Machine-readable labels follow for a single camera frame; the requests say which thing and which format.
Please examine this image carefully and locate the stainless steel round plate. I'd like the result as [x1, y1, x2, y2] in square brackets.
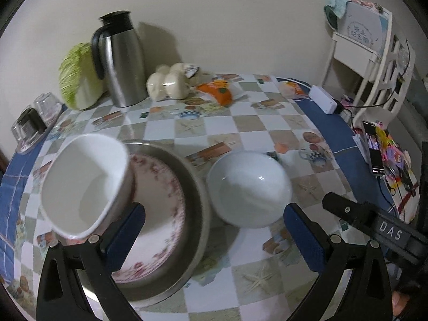
[117, 140, 211, 308]

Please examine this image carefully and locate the white square bowl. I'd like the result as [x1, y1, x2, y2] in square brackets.
[41, 133, 135, 240]

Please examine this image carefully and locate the floral round porcelain plate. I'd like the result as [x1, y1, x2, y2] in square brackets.
[112, 154, 188, 286]

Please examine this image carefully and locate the pale blue round bowl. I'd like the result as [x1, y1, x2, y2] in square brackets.
[206, 151, 293, 228]

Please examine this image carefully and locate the colourful toy pile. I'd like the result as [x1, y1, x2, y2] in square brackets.
[375, 123, 419, 214]

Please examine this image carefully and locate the checkered plastic tablecloth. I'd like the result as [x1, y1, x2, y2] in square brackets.
[0, 72, 419, 321]

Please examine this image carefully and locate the smartphone with lit screen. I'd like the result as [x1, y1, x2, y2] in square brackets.
[363, 121, 384, 176]

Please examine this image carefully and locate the tray with glass cups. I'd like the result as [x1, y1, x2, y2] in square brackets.
[11, 92, 63, 154]

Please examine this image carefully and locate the white power bank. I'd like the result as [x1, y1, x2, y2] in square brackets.
[308, 86, 337, 114]

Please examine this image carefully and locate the napa cabbage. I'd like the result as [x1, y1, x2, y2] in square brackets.
[59, 43, 105, 110]

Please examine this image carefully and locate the clear orange plastic bag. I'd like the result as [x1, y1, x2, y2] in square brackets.
[278, 81, 308, 100]

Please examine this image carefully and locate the bag of steamed buns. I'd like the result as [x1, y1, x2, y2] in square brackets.
[146, 62, 202, 101]

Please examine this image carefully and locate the orange snack packet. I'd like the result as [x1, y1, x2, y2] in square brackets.
[196, 78, 244, 106]

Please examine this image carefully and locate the stainless steel thermos jug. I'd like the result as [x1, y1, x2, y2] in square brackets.
[91, 10, 148, 107]

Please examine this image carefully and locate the white wooden shelf rack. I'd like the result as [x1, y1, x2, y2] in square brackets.
[319, 0, 416, 128]

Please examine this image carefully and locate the black charging cable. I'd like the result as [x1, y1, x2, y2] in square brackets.
[337, 38, 412, 215]

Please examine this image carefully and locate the glass teapot black handle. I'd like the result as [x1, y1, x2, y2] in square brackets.
[16, 106, 47, 141]

